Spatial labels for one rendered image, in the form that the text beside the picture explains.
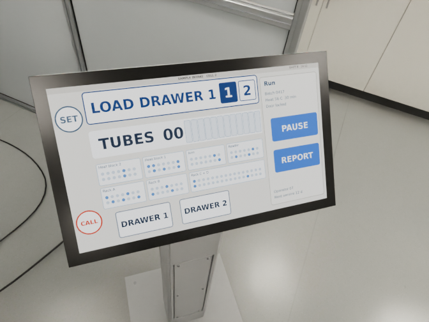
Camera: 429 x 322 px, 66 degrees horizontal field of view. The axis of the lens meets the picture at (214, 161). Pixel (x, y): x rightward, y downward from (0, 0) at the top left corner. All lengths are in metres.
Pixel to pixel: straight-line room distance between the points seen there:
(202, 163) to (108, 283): 1.14
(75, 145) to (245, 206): 0.31
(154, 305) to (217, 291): 0.28
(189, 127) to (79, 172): 0.19
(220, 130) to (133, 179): 0.17
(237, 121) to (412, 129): 2.32
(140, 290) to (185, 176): 1.05
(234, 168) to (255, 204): 0.08
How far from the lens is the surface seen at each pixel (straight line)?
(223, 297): 1.56
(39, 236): 1.84
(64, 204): 0.58
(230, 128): 0.59
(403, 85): 2.77
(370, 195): 2.18
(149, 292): 1.56
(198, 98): 0.58
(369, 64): 2.70
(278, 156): 0.64
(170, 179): 0.58
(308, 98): 0.66
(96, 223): 0.59
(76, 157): 0.57
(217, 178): 0.59
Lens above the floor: 1.50
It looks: 48 degrees down
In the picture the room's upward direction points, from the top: 8 degrees clockwise
